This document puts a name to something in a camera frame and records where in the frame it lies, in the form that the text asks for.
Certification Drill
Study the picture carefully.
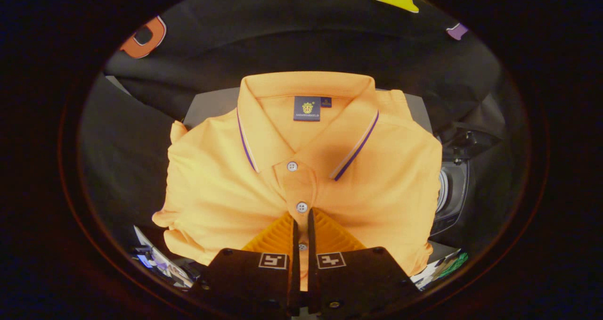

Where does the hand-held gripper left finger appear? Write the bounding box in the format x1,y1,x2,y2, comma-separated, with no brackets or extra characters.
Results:
188,211,301,319

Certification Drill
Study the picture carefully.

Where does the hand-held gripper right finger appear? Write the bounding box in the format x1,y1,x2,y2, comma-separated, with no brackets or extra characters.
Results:
307,208,421,319

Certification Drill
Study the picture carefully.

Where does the orange polo shirt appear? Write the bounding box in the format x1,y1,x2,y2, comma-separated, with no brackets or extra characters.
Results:
152,71,443,292

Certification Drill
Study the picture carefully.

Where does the grey washing machine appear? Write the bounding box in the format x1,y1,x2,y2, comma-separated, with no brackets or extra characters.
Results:
430,157,472,237

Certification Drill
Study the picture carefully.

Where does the black backdrop cloth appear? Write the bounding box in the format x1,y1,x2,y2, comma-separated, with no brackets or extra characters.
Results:
79,0,521,247

